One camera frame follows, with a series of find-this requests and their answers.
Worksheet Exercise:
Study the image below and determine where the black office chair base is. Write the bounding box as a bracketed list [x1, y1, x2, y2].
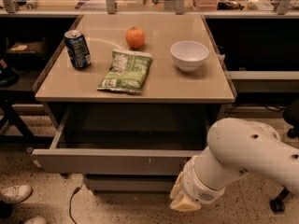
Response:
[269, 127, 299, 213]

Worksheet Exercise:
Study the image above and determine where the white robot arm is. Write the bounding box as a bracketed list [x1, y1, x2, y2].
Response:
[170, 118, 299, 212]

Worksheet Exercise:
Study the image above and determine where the black cable on floor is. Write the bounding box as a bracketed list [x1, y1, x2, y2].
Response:
[68, 184, 84, 224]

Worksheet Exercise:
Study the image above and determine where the white bowl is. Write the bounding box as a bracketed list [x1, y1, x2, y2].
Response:
[170, 40, 209, 72]

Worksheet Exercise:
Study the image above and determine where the white sneaker upper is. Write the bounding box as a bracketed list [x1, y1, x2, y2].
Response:
[0, 185, 33, 205]

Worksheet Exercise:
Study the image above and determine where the blue soda can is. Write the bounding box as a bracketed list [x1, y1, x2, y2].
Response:
[64, 30, 91, 69]

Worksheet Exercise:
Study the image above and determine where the white sneaker lower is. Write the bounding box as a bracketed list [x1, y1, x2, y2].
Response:
[23, 217, 47, 224]

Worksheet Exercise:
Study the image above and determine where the black stand left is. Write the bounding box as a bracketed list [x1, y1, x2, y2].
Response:
[0, 60, 52, 145]

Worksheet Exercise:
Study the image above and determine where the grey top drawer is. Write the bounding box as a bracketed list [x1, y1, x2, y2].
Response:
[33, 104, 210, 175]

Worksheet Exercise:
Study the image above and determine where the green chip bag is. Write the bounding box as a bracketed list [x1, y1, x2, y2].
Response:
[97, 49, 153, 93]

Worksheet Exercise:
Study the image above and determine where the grey drawer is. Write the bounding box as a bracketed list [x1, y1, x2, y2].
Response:
[83, 175, 177, 192]
[33, 104, 210, 175]

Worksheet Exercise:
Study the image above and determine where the grey bottom drawer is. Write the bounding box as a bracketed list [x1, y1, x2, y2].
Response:
[83, 175, 177, 192]

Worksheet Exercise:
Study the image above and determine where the orange fruit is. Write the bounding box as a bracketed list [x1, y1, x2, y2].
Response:
[125, 27, 145, 49]

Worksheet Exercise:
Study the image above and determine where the white sneaker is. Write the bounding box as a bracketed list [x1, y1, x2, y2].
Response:
[0, 185, 33, 205]
[23, 217, 47, 224]

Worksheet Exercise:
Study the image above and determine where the grey drawer cabinet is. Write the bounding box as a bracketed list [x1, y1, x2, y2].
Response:
[36, 13, 235, 131]

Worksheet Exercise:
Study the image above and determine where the plastic bottle on floor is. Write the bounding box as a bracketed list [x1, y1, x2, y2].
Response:
[26, 147, 42, 168]

